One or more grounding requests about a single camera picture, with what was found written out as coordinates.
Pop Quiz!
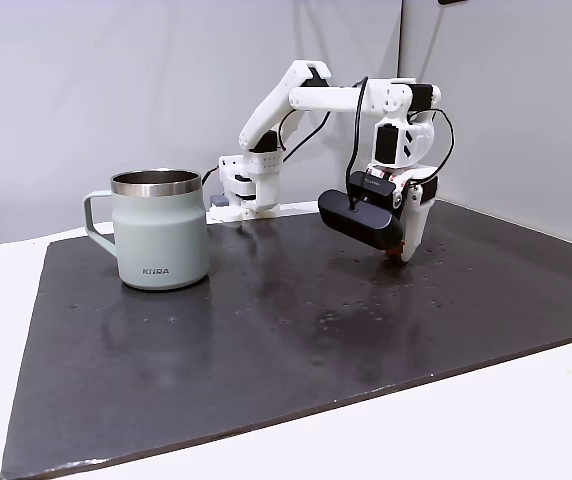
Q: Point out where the black camera cable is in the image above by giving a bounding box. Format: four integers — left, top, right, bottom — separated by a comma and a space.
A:
344, 76, 371, 212

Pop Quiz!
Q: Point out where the black oval camera box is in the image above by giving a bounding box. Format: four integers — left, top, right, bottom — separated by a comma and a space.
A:
317, 172, 407, 252

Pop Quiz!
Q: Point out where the pale green steel mug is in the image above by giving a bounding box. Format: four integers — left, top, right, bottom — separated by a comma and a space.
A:
82, 168, 211, 292

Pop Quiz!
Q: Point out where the dark grey table mat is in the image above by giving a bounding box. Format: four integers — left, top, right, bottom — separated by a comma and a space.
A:
0, 198, 572, 480

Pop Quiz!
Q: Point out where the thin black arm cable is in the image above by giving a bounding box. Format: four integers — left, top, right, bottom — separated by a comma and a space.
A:
277, 109, 333, 162

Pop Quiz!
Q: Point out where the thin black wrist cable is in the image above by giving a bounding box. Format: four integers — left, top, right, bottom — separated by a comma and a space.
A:
408, 106, 456, 181

